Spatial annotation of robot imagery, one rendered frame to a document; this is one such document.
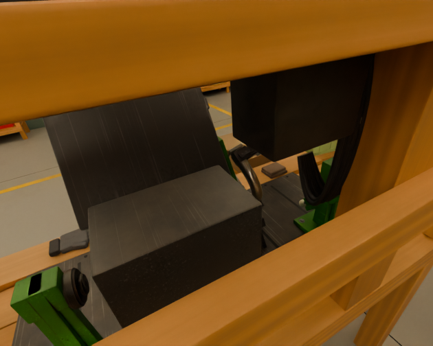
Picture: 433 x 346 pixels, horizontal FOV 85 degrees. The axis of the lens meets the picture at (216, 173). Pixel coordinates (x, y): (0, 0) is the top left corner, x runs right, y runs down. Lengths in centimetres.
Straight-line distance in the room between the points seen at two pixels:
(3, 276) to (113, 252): 69
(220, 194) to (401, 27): 36
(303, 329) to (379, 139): 48
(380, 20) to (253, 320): 29
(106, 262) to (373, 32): 41
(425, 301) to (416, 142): 167
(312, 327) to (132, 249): 50
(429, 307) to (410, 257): 111
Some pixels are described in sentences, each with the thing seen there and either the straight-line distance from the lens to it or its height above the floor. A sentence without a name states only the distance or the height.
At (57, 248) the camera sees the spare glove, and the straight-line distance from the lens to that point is 101.
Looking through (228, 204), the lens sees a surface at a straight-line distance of 45.
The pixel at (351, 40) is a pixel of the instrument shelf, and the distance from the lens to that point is 20.
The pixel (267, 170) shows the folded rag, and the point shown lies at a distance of 113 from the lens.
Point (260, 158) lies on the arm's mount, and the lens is 126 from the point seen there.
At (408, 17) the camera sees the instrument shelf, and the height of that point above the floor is 152.
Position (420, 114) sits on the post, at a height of 140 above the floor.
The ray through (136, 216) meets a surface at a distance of 47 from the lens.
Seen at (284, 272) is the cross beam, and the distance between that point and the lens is 31.
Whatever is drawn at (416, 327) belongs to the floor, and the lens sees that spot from 194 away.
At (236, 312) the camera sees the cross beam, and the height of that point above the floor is 128.
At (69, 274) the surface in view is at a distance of 55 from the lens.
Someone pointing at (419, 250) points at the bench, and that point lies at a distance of 100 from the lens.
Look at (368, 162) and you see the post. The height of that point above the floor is 130.
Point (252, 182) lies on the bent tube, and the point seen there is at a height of 116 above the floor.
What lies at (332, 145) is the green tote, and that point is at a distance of 165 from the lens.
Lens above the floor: 153
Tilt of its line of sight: 32 degrees down
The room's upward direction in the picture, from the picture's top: 6 degrees counter-clockwise
